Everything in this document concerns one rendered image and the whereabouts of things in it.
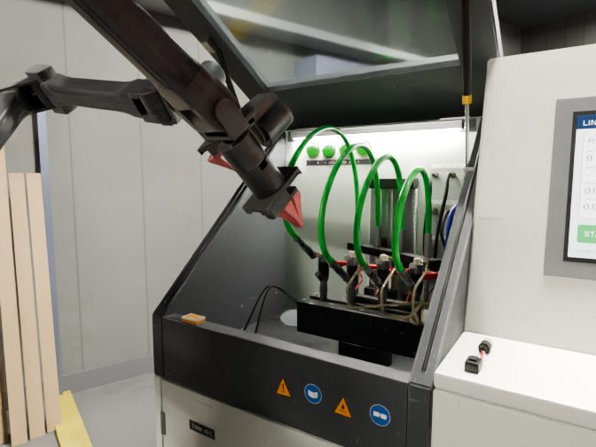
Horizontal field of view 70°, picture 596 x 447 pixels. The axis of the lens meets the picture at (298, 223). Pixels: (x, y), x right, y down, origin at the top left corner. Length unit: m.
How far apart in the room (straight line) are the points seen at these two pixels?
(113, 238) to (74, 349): 0.71
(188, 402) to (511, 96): 1.00
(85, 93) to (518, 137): 0.90
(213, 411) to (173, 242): 2.02
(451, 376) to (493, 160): 0.46
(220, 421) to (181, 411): 0.13
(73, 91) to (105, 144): 1.80
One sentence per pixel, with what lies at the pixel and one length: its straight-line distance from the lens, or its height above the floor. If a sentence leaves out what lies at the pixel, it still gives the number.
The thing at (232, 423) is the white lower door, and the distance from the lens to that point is 1.05.
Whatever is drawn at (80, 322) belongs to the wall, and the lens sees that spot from 2.94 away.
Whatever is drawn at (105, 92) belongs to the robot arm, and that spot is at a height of 1.46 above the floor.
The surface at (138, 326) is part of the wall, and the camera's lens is 3.04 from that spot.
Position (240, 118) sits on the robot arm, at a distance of 0.63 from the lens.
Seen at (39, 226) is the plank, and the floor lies 1.04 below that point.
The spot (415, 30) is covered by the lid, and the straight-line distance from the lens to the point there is 1.08.
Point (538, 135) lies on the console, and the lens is 0.99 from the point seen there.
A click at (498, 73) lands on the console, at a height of 1.51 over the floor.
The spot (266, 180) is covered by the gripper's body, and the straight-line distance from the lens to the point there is 0.68.
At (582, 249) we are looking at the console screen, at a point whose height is 1.16.
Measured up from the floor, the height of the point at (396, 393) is 0.93.
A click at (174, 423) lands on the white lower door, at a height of 0.68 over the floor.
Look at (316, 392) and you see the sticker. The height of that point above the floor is 0.88.
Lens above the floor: 1.29
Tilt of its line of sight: 6 degrees down
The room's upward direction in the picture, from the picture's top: straight up
